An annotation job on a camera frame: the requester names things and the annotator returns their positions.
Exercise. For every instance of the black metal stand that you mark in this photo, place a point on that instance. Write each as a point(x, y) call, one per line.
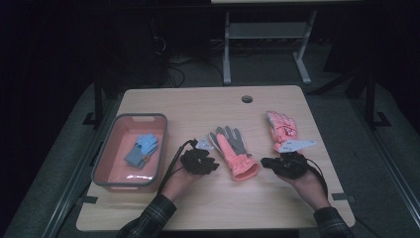
point(98, 99)
point(370, 99)

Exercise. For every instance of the person's right hand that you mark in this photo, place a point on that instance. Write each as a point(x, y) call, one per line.
point(310, 188)

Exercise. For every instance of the pink glove with grey palm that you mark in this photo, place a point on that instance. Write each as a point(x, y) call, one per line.
point(239, 163)

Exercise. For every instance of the grey tape strip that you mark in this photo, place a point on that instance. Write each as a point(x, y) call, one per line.
point(343, 197)
point(87, 200)

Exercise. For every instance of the pink glove with white pattern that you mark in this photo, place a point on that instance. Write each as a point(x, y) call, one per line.
point(282, 127)

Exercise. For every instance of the person's left hand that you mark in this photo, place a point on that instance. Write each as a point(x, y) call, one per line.
point(178, 185)

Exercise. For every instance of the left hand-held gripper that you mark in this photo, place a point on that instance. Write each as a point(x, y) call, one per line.
point(198, 162)

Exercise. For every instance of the blue knit glove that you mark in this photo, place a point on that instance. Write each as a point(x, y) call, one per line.
point(134, 158)
point(147, 142)

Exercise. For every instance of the pink bin with grey rim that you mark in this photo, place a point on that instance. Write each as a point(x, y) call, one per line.
point(115, 172)

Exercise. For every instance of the white metal stand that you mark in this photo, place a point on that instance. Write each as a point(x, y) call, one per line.
point(267, 30)

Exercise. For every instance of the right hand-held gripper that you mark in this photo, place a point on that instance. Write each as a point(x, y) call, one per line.
point(290, 167)

